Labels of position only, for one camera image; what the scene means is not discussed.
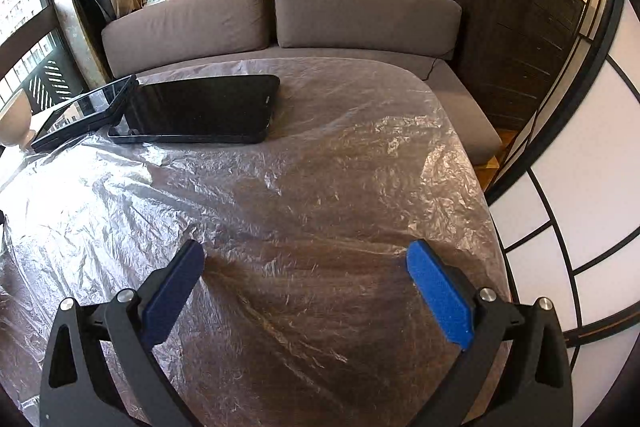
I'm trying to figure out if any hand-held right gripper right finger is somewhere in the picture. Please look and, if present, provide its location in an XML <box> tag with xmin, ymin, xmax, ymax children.
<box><xmin>406</xmin><ymin>239</ymin><xmax>574</xmax><ymax>427</ymax></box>

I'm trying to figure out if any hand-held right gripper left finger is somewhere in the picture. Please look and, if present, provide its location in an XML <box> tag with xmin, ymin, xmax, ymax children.
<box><xmin>39</xmin><ymin>238</ymin><xmax>206</xmax><ymax>427</ymax></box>

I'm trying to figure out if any white paper sliding screen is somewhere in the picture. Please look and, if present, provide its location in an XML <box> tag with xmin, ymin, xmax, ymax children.
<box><xmin>482</xmin><ymin>0</ymin><xmax>640</xmax><ymax>427</ymax></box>

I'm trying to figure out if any clear plastic table cover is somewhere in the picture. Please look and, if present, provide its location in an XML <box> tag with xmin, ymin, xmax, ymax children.
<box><xmin>0</xmin><ymin>58</ymin><xmax>512</xmax><ymax>427</ymax></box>

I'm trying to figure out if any small black tablet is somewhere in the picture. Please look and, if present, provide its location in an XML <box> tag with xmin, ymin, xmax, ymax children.
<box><xmin>31</xmin><ymin>74</ymin><xmax>138</xmax><ymax>152</ymax></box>

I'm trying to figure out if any white cup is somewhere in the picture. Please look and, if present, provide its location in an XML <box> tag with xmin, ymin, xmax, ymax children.
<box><xmin>0</xmin><ymin>89</ymin><xmax>32</xmax><ymax>148</ymax></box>

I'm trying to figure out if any balcony railing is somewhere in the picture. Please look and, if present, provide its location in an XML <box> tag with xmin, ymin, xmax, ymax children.
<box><xmin>0</xmin><ymin>29</ymin><xmax>83</xmax><ymax>112</ymax></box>

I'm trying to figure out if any brown sofa back cushion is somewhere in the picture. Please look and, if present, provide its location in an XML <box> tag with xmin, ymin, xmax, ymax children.
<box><xmin>101</xmin><ymin>0</ymin><xmax>267</xmax><ymax>78</ymax></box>
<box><xmin>274</xmin><ymin>0</ymin><xmax>462</xmax><ymax>62</ymax></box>

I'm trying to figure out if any dark wooden cabinet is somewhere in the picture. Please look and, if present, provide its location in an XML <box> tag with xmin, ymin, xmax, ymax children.
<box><xmin>450</xmin><ymin>0</ymin><xmax>586</xmax><ymax>131</ymax></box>

